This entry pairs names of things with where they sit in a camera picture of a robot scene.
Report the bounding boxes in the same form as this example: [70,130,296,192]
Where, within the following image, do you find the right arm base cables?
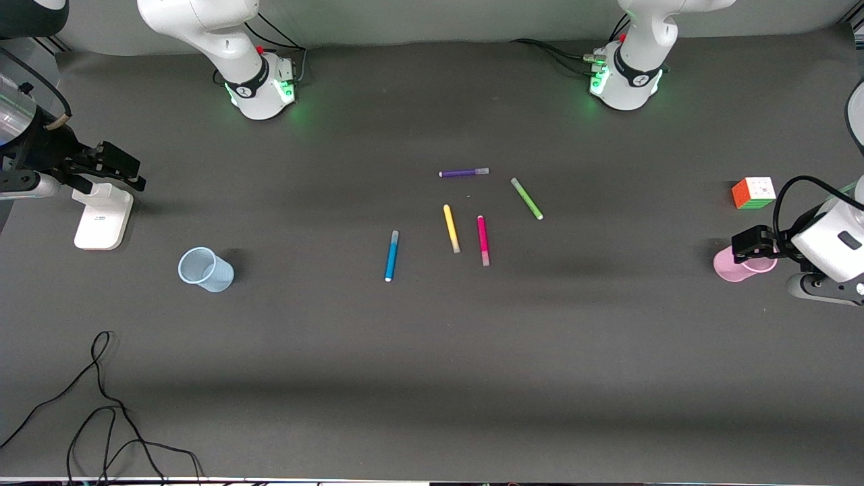
[213,13,308,88]

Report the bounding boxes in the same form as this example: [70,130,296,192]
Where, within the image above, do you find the green marker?
[510,178,544,221]

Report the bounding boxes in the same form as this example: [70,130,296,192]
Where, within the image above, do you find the yellow marker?
[442,204,462,254]

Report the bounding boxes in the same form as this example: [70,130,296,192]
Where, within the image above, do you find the translucent pink plastic cup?
[713,245,778,283]

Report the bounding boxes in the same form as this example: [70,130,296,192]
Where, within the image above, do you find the translucent blue plastic cup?
[178,247,235,293]

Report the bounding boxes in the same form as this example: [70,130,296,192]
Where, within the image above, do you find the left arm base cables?
[510,13,632,78]

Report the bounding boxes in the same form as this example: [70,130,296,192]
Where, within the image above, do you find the blue marker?
[384,230,400,283]

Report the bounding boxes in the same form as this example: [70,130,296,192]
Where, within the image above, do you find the multicoloured puzzle cube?
[731,177,777,210]

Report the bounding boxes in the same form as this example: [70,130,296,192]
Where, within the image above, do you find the white plastic stand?
[73,184,134,251]

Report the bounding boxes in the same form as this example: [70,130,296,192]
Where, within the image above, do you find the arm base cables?
[510,13,632,78]
[213,13,308,88]

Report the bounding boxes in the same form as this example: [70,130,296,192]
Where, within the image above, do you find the loose thin black cable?
[0,331,203,486]

